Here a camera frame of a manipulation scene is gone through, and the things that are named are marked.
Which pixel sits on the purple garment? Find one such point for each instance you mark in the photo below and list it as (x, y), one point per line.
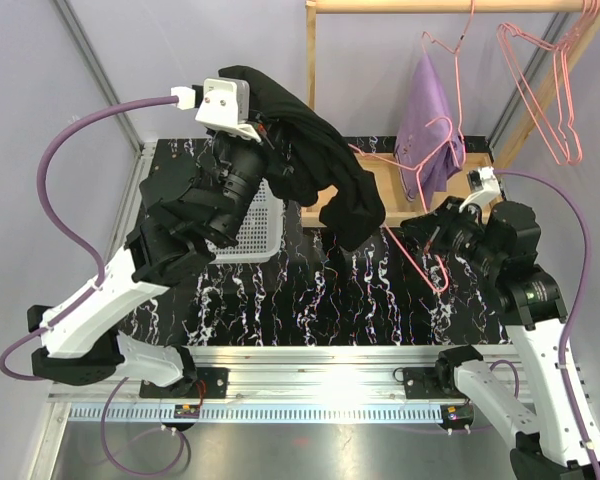
(427, 146)

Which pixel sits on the aluminium corner post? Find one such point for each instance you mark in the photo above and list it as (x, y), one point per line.
(86, 51)

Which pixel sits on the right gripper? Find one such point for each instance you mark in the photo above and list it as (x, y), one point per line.
(431, 229)

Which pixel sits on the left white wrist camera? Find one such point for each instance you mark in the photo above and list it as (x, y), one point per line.
(222, 105)

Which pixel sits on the empty pink wire hangers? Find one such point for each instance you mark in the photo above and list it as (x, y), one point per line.
(549, 108)

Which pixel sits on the black trousers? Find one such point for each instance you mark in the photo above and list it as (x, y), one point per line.
(306, 155)

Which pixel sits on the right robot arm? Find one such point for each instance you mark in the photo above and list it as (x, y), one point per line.
(544, 442)

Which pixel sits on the wooden clothes rack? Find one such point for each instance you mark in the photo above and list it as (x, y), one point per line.
(361, 56)

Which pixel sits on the white plastic basket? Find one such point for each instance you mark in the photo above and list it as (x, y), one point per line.
(260, 235)

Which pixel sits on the aluminium rail base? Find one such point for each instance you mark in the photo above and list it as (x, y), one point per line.
(278, 385)

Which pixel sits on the pink hanger with purple garment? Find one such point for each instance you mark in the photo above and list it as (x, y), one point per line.
(426, 37)

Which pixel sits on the black marbled mat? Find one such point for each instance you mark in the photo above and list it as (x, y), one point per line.
(313, 293)

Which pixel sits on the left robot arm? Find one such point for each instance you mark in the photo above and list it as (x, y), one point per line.
(193, 209)

